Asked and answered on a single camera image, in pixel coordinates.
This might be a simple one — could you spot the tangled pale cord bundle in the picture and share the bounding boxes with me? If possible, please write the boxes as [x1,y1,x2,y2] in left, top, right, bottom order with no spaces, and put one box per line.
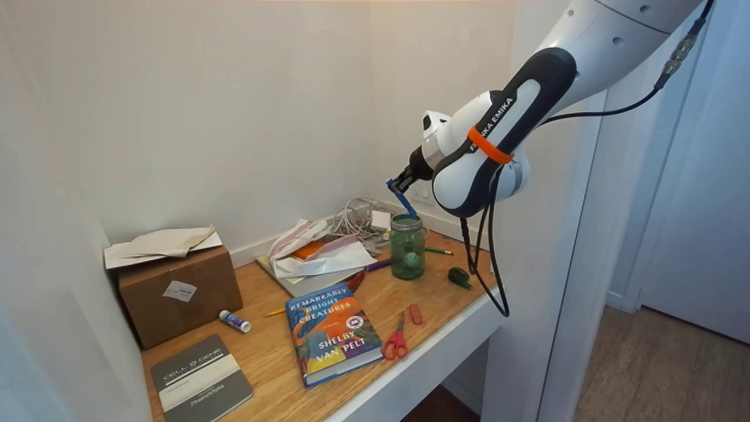
[330,196,399,258]

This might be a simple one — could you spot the gray notebook with white band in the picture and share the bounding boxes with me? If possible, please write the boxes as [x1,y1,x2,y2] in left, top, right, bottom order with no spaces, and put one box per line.
[148,332,258,422]

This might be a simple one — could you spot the green glass jar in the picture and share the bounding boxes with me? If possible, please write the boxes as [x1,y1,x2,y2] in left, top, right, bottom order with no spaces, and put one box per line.
[386,212,429,284]

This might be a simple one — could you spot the purple pen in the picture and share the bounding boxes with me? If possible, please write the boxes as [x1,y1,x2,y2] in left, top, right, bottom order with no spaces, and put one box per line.
[361,258,397,277]

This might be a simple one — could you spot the gray flat folder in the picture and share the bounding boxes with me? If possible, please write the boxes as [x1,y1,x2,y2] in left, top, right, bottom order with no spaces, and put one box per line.
[254,256,371,300]

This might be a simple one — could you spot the colourful hardcover book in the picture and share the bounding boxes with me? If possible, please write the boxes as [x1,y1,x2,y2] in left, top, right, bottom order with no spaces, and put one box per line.
[283,280,386,388]

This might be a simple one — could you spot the red handled scissors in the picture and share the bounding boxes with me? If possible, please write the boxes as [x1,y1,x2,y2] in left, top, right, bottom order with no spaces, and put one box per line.
[380,310,413,362]

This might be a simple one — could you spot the orange cable strap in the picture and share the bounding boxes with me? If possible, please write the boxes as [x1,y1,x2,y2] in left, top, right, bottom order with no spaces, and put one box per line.
[465,125,516,168]

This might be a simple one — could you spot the small dark clip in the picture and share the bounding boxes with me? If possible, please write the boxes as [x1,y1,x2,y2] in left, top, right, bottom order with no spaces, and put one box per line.
[445,264,476,292]

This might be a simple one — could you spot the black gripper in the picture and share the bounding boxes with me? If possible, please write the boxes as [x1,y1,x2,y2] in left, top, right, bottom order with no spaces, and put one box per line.
[386,144,435,198]

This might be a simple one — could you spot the white glue stick blue cap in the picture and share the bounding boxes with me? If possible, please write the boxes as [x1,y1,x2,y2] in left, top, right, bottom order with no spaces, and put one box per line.
[215,306,256,338]

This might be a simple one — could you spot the small red eraser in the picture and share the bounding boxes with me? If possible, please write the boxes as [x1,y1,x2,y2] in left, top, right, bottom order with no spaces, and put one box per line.
[405,300,429,327]

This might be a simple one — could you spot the brown cardboard box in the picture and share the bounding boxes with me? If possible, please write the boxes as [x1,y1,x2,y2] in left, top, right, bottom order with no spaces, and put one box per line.
[114,243,247,352]

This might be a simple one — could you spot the crumpled beige paper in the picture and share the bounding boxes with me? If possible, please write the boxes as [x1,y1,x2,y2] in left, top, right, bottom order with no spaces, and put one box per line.
[101,225,224,272]

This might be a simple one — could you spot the white plastic bag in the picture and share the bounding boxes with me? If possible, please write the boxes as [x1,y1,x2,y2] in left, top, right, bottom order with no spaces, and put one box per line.
[264,215,380,286]

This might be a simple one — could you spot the black robot wrist cable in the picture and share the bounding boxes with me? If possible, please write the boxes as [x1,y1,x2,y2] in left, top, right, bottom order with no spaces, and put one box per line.
[457,0,716,318]

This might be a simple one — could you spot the blue marker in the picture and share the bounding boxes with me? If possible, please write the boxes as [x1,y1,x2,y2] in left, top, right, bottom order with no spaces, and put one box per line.
[385,181,422,223]

